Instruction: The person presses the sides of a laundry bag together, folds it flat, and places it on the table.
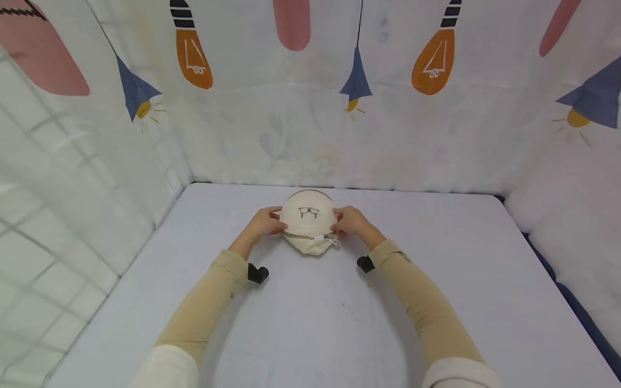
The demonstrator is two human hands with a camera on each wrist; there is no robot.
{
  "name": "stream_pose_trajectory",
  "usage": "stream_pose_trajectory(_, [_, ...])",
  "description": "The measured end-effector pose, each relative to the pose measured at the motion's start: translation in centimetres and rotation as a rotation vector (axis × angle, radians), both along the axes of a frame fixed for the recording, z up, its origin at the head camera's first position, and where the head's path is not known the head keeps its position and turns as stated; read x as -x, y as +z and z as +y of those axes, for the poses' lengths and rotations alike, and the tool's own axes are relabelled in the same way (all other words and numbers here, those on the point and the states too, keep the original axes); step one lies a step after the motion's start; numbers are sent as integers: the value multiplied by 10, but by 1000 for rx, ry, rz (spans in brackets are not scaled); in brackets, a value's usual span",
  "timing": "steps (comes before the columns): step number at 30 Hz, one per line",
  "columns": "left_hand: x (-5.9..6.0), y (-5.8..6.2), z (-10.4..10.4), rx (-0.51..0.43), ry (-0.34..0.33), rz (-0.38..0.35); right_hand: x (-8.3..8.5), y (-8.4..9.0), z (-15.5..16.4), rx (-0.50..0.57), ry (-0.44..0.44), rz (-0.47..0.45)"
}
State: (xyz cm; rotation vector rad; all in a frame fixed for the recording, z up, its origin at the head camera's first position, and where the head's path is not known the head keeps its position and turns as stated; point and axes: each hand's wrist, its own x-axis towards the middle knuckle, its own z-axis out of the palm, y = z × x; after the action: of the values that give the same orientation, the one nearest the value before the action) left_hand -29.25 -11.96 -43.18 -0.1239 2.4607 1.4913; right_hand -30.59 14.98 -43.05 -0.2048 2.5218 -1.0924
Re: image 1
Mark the round cream zipper pouch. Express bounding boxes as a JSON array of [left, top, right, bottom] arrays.
[[278, 189, 342, 257]]

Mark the person's left hand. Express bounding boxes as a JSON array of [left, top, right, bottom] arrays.
[[246, 206, 289, 238]]

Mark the person's right hand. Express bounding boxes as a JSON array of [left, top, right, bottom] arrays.
[[330, 205, 375, 241]]

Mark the person's right forearm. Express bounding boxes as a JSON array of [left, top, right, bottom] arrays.
[[360, 228, 503, 388]]

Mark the person's left forearm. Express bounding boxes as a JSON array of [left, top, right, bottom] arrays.
[[128, 227, 263, 388]]

